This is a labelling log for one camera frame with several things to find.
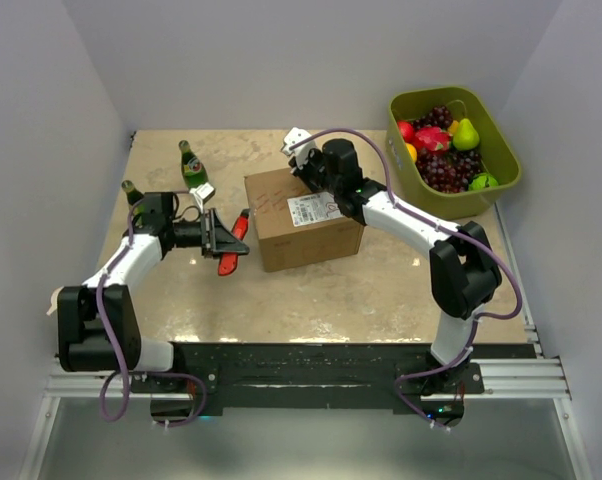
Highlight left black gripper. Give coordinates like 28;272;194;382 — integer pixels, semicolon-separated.
167;208;249;260

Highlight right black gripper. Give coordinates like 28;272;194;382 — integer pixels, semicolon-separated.
288;149;340;198

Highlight red black utility knife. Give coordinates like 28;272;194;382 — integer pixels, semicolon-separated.
217;208;250;276

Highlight brown cardboard express box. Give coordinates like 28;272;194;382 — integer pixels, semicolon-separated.
244;168;363;273

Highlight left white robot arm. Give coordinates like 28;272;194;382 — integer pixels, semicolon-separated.
56;192;250;392

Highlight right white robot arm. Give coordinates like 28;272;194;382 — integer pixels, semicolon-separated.
282;130;502;393

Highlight white shipping label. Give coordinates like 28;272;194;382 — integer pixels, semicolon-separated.
287;192;343;227

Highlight far green glass bottle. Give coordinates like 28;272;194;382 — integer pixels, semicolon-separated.
178;140;208;189

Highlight green glass bottle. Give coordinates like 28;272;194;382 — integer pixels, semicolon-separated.
121;180;145;215
178;140;208;189

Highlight orange fruit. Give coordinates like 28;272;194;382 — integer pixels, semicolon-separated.
405;143;418;163

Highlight red apple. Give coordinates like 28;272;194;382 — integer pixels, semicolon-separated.
397;120;415;143

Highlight near green glass bottle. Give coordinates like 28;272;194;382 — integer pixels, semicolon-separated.
121;180;145;215

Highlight pink dragon fruit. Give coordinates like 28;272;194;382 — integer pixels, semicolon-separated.
412;126;452;153

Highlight lower dark grape bunch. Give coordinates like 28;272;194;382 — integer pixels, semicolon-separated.
416;150;485;194

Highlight dark grape bunch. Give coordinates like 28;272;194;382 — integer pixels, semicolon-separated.
416;150;485;194
411;105;454;130

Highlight upper dark grape bunch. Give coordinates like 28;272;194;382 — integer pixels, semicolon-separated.
411;105;454;130

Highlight green pear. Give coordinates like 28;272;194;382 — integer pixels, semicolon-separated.
452;118;480;151

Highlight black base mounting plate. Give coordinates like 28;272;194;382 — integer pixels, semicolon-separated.
130;341;537;418

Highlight green round fruit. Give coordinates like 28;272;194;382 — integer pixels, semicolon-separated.
468;172;499;191

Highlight green plastic fruit bin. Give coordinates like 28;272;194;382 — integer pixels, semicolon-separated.
385;87;522;220

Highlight beige pump dispenser bottle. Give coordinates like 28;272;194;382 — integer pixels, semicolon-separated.
46;287;62;316

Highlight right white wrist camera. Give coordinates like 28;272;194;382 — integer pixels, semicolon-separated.
281;127;316;169

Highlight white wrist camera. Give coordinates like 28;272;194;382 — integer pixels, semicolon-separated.
188;182;216;213
281;127;316;169

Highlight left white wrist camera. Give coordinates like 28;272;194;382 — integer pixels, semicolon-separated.
188;182;216;213

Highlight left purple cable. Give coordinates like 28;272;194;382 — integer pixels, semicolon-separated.
96;189;192;422

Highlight purple cable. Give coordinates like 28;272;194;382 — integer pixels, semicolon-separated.
96;189;192;422
285;128;525;371

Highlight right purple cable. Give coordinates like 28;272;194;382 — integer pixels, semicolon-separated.
285;128;525;371

